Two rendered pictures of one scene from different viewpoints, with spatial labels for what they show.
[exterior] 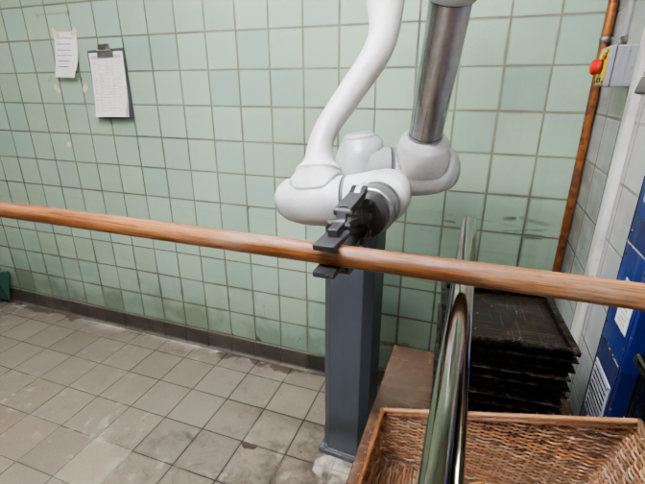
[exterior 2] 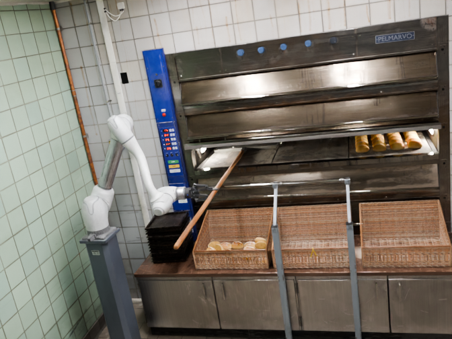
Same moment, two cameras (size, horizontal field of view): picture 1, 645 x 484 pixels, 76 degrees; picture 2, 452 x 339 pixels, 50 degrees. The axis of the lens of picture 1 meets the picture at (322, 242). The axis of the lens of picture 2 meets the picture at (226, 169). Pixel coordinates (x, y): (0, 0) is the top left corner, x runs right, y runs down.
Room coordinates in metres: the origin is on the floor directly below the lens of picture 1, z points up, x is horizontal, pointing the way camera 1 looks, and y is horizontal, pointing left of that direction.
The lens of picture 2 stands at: (0.62, 3.06, 2.30)
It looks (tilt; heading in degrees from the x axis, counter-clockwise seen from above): 17 degrees down; 266
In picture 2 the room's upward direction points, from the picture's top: 9 degrees counter-clockwise
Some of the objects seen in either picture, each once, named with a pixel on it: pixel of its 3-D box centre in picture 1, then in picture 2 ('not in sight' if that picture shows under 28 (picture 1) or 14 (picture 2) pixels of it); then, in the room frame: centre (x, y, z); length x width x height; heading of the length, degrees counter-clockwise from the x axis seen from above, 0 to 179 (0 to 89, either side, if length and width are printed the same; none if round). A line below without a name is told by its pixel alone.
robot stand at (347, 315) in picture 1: (352, 340); (115, 296); (1.36, -0.12, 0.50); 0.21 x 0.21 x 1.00; 67
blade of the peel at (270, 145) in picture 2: not in sight; (248, 143); (0.11, -1.12, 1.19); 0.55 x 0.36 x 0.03; 160
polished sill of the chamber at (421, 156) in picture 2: not in sight; (309, 164); (-0.22, -0.34, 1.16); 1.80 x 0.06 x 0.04; 160
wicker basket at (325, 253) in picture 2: not in sight; (313, 235); (-0.13, -0.06, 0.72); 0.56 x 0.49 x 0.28; 161
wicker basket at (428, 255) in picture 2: not in sight; (401, 232); (-0.70, 0.15, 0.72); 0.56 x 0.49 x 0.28; 160
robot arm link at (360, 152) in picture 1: (361, 166); (94, 211); (1.36, -0.13, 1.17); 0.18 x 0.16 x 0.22; 87
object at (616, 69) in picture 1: (616, 66); not in sight; (1.21, -0.79, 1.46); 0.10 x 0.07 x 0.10; 160
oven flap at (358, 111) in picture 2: not in sight; (303, 116); (-0.21, -0.32, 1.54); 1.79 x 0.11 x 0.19; 160
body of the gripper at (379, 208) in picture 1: (362, 220); (192, 192); (0.67, -0.07, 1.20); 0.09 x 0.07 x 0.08; 159
